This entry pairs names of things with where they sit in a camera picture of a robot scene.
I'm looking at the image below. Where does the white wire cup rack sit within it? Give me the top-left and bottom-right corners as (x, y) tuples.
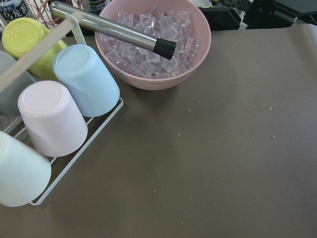
(0, 14), (124, 206)

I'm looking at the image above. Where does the tea bottle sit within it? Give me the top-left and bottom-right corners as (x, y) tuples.
(0, 0), (29, 24)

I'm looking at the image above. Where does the pink bowl with ice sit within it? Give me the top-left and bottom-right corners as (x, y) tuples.
(95, 0), (211, 90)

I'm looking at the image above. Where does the grey cup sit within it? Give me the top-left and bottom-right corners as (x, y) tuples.
(0, 51), (36, 117)

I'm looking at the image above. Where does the mint white cup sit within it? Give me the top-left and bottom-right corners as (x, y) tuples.
(0, 131), (52, 207)

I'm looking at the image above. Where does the pink cup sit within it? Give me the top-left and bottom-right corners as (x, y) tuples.
(18, 80), (88, 157)

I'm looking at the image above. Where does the light blue cup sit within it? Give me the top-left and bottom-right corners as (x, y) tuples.
(53, 44), (120, 117)

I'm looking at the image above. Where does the yellow cup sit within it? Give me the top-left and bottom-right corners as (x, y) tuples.
(2, 17), (67, 81)

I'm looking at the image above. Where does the steel muddler black tip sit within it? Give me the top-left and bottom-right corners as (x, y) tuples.
(49, 1), (176, 60)

